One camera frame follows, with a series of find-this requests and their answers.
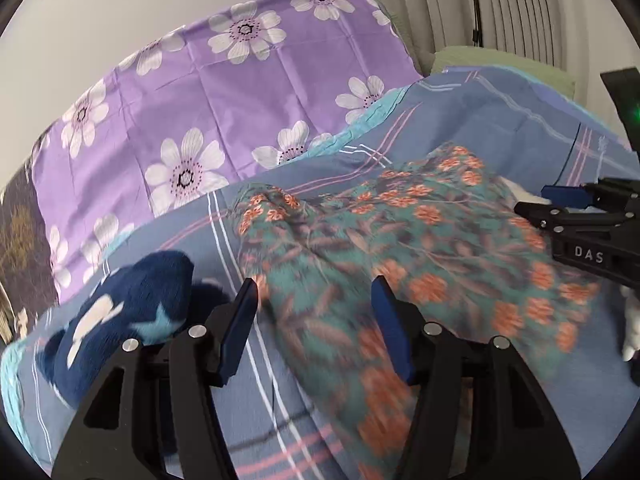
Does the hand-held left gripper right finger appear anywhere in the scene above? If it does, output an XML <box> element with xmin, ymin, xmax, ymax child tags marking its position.
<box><xmin>371</xmin><ymin>275</ymin><xmax>568</xmax><ymax>480</ymax></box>

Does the blue plaid bed cover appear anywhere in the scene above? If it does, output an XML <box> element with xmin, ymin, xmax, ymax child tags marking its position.
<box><xmin>0</xmin><ymin>65</ymin><xmax>640</xmax><ymax>480</ymax></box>

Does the teal floral shirt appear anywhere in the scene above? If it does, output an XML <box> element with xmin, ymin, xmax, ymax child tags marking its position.
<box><xmin>232</xmin><ymin>142</ymin><xmax>601</xmax><ymax>480</ymax></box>

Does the white pleated curtain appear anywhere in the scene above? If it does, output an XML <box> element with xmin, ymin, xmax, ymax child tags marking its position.
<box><xmin>367</xmin><ymin>0</ymin><xmax>616</xmax><ymax>76</ymax></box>

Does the folded beige garment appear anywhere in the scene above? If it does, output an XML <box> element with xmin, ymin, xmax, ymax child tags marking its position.
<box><xmin>500</xmin><ymin>175</ymin><xmax>551</xmax><ymax>206</ymax></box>

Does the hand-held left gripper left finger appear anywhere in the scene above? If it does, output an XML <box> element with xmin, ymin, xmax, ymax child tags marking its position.
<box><xmin>52</xmin><ymin>277</ymin><xmax>259</xmax><ymax>480</ymax></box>

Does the navy star fleece blanket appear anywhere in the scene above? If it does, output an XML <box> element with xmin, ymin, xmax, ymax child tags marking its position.
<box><xmin>37</xmin><ymin>249</ymin><xmax>236</xmax><ymax>411</ymax></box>

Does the purple floral pillow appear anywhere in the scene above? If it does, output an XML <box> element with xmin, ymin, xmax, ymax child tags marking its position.
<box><xmin>31</xmin><ymin>0</ymin><xmax>426</xmax><ymax>306</ymax></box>

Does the person's right hand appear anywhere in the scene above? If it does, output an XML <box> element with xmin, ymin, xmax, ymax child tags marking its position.
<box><xmin>620</xmin><ymin>282</ymin><xmax>640</xmax><ymax>363</ymax></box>

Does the black pole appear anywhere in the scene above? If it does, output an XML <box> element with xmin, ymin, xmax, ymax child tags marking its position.
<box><xmin>462</xmin><ymin>0</ymin><xmax>488</xmax><ymax>48</ymax></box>

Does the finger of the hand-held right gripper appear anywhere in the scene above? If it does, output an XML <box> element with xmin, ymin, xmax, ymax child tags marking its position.
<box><xmin>541</xmin><ymin>177</ymin><xmax>640</xmax><ymax>211</ymax></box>
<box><xmin>514</xmin><ymin>201</ymin><xmax>601</xmax><ymax>235</ymax></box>

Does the dark pillow with gold tree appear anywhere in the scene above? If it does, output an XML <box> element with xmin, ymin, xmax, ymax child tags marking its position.
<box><xmin>0</xmin><ymin>130</ymin><xmax>61</xmax><ymax>346</ymax></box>

